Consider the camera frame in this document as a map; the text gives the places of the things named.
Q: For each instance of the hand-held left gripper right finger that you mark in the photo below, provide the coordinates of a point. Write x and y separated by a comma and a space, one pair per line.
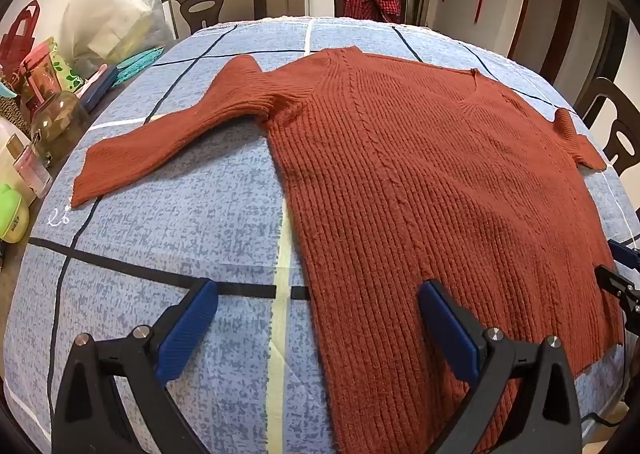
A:
450, 329

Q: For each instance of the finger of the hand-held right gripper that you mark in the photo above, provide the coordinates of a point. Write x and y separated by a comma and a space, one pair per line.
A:
625, 254
620, 286

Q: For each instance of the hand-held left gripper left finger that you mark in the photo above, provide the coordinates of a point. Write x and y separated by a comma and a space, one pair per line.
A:
187, 334

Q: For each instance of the rust knit sweater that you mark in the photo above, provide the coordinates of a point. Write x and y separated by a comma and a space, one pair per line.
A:
400, 184

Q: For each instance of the blue checked blanket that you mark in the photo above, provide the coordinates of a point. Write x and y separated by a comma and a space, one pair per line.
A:
175, 234

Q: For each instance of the brown wooden door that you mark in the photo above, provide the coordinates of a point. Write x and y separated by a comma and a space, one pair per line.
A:
520, 9
607, 49

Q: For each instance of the green plastic container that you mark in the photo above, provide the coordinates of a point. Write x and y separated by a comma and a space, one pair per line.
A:
12, 214

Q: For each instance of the white box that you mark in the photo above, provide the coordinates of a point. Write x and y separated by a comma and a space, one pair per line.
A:
20, 154

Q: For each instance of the glass jar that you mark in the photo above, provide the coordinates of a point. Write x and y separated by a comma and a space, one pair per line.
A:
60, 119

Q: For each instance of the blue flat box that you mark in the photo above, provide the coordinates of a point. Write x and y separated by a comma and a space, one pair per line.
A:
100, 89

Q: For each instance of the teal lace mat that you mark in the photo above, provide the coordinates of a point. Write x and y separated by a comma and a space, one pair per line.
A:
140, 64

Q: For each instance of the brown woven basket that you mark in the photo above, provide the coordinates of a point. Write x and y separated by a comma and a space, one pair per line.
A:
12, 114

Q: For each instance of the green leaf print package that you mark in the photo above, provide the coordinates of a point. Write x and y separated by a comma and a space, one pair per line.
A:
67, 72

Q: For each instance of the pink clear cup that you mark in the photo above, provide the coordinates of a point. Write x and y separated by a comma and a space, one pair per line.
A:
42, 79

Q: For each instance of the red gift bag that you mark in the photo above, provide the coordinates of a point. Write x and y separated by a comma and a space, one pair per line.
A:
20, 42

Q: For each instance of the white plastic bag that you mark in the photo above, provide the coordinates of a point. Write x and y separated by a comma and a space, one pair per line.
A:
115, 4

